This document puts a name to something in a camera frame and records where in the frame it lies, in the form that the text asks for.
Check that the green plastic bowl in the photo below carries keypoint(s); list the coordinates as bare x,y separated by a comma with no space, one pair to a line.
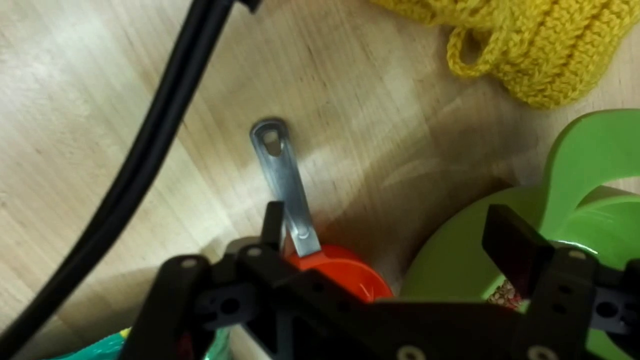
452,260

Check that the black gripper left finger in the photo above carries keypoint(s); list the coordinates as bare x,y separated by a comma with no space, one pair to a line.
180,307

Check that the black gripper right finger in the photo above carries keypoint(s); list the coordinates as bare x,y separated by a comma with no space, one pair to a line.
521,243

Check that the yellow knitted cloth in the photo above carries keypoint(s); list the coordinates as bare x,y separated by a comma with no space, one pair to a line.
553,46

